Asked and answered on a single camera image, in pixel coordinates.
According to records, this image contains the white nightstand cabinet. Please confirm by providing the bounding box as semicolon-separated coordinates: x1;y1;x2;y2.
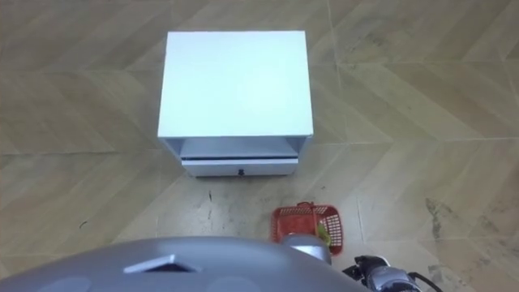
157;30;315;178

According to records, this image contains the green soft toy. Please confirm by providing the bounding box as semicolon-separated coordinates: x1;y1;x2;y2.
315;222;332;247

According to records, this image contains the red plastic basket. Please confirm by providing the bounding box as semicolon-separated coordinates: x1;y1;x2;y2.
270;201;345;256

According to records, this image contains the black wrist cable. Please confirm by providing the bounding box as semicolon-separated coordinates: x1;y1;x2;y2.
407;271;445;292

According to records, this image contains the robot body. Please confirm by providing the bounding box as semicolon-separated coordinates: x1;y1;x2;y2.
0;236;374;292

